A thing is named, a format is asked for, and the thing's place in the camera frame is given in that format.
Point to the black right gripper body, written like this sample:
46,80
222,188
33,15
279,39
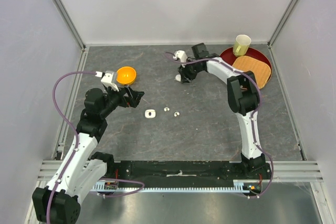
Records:
189,71

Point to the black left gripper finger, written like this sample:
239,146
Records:
130,95
139,95

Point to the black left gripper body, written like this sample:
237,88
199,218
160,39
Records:
115,98

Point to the white oval case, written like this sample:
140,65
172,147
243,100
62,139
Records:
178,78

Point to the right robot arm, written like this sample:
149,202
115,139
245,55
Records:
243,97

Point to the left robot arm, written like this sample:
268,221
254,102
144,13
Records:
60,200

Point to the orange plastic bowl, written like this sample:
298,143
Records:
126,75

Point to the dark red round tray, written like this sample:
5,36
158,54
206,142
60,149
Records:
228,56

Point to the pale yellow mug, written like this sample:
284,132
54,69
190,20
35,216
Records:
241,45

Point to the woven bamboo mat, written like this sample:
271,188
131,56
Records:
261,70

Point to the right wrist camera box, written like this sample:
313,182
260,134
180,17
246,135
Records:
180,56

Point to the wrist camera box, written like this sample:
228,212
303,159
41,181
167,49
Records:
108,79
180,56

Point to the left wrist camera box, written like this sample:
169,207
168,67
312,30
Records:
108,79

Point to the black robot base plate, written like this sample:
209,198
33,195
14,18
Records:
186,173

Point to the slotted cable duct rail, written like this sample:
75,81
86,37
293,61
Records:
104,188

